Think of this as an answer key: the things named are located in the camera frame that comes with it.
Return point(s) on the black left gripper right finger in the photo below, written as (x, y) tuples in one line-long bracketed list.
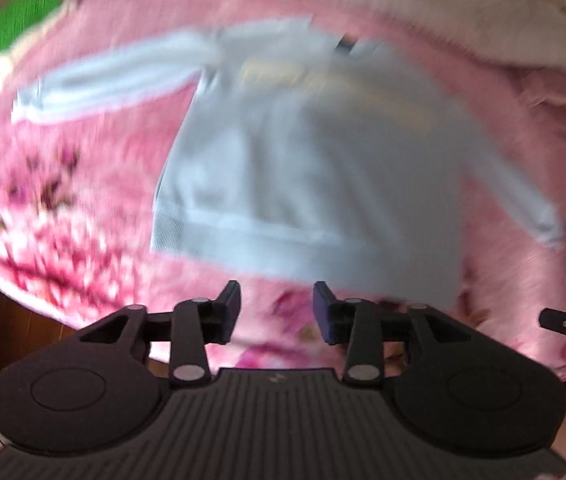
[(449, 384)]

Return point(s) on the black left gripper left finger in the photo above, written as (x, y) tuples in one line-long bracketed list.
[(103, 384)]

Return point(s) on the light blue sweatshirt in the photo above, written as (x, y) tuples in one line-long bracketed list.
[(303, 156)]

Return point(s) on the pink floral fleece blanket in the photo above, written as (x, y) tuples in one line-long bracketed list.
[(76, 199)]

